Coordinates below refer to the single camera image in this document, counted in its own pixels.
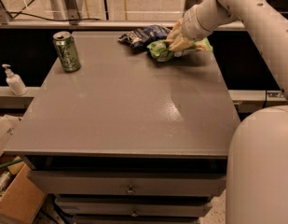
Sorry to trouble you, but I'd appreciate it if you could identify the drawer knob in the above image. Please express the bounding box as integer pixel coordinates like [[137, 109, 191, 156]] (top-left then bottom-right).
[[126, 185, 135, 195], [130, 210, 139, 217]]

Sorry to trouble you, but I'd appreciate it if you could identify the grey drawer cabinet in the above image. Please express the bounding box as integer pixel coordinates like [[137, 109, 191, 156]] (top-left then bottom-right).
[[6, 32, 240, 224]]

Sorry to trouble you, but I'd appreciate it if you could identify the white pump bottle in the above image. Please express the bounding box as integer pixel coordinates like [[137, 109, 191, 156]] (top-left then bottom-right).
[[2, 64, 28, 96]]

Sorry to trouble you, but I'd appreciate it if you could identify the black cable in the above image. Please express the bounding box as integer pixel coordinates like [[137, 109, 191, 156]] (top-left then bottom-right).
[[7, 11, 103, 23]]

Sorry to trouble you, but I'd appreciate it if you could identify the green soda can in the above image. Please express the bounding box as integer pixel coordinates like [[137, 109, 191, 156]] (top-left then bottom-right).
[[53, 31, 81, 72]]

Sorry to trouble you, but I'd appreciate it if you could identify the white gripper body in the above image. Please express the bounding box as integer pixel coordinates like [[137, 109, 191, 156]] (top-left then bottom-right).
[[181, 5, 212, 41]]

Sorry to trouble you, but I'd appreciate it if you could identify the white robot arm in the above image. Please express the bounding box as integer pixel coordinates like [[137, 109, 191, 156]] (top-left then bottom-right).
[[168, 0, 288, 224]]

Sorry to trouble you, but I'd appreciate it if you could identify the green rice chip bag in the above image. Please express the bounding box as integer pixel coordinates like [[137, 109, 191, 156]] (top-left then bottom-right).
[[146, 38, 213, 63]]

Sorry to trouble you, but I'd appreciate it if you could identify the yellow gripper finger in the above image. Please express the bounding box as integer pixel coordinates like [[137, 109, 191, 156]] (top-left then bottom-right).
[[166, 19, 183, 45], [168, 35, 194, 51]]

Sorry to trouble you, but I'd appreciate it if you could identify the cardboard box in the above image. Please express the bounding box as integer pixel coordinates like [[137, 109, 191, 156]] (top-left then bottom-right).
[[0, 165, 47, 224]]

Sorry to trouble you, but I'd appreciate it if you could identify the blue chip bag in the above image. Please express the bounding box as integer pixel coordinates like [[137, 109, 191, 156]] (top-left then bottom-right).
[[118, 25, 171, 52]]

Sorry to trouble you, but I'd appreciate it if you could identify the top drawer knob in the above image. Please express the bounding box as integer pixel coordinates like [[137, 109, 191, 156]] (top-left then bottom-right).
[[126, 185, 135, 195]]

